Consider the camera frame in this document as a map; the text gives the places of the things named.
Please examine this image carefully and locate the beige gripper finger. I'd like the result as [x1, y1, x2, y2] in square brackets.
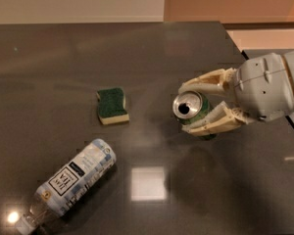
[178, 68, 237, 97]
[182, 101, 252, 136]

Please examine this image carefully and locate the green soda can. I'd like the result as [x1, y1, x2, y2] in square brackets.
[172, 91, 213, 132]

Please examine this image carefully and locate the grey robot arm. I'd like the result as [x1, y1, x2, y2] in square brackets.
[172, 51, 294, 137]

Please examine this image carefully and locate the green and yellow sponge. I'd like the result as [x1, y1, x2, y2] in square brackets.
[97, 87, 129, 125]

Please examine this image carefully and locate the tea bottle with white label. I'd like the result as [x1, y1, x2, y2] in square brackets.
[16, 139, 117, 235]

